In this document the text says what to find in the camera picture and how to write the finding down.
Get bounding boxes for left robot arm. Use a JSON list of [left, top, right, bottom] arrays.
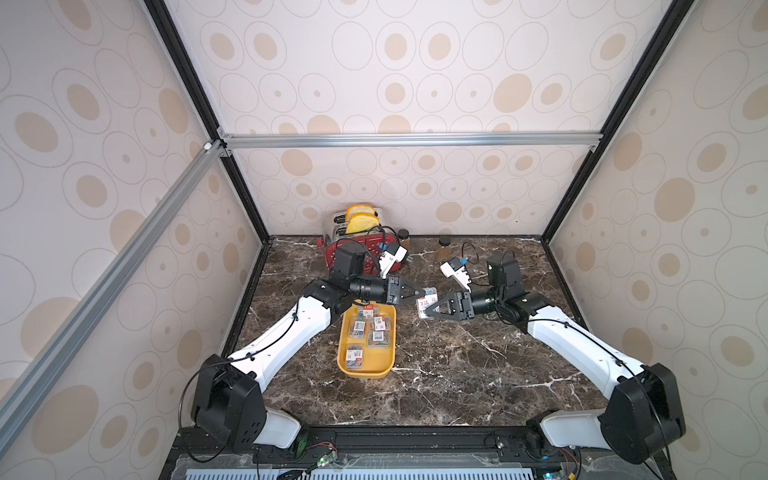
[[190, 242, 425, 453]]

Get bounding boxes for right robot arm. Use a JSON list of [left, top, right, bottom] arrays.
[[425, 253, 687, 465]]

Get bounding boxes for yellow storage tray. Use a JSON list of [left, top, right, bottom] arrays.
[[337, 303, 397, 379]]

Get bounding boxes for red toaster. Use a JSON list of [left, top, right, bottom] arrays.
[[317, 207, 410, 274]]

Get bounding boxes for yellow toast slice front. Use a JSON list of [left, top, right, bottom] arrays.
[[345, 213, 380, 235]]

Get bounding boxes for yellow toast slice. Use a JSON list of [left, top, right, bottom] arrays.
[[345, 204, 377, 221], [345, 213, 380, 235]]

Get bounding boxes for yellow toast slice rear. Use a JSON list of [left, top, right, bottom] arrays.
[[345, 204, 377, 221]]

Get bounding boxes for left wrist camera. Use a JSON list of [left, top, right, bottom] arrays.
[[378, 243, 408, 279]]

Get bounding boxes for horizontal aluminium rail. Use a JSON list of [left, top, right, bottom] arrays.
[[224, 131, 603, 149]]

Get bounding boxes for left aluminium rail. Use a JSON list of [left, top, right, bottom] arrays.
[[1, 139, 224, 455]]

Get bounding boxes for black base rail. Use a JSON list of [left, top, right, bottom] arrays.
[[157, 424, 678, 480]]

